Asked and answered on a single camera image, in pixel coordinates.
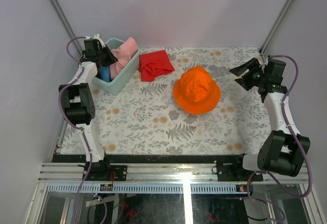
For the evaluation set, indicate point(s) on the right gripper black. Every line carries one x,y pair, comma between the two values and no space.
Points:
253,66

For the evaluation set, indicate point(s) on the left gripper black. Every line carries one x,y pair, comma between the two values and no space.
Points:
110,59

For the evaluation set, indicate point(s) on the pink bucket hat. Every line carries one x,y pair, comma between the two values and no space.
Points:
124,54

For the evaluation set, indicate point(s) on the light green plastic bin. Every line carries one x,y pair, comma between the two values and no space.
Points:
116,85

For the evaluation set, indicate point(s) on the orange bucket hat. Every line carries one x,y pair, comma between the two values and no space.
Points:
196,92

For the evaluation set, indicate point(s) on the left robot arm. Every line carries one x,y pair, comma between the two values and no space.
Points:
75,99

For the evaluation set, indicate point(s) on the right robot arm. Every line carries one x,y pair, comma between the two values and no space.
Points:
284,149

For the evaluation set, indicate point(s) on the blue hat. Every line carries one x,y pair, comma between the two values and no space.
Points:
104,74

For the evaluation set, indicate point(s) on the red folded cloth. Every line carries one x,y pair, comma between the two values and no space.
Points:
154,64

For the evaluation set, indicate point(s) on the floral table mat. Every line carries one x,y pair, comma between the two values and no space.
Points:
145,119

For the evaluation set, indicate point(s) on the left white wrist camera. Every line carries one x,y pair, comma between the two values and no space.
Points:
97,37

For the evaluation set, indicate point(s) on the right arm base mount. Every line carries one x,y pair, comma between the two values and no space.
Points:
229,168

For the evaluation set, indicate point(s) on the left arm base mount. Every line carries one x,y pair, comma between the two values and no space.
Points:
104,171

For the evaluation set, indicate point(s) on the aluminium rail frame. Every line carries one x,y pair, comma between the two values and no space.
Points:
144,173

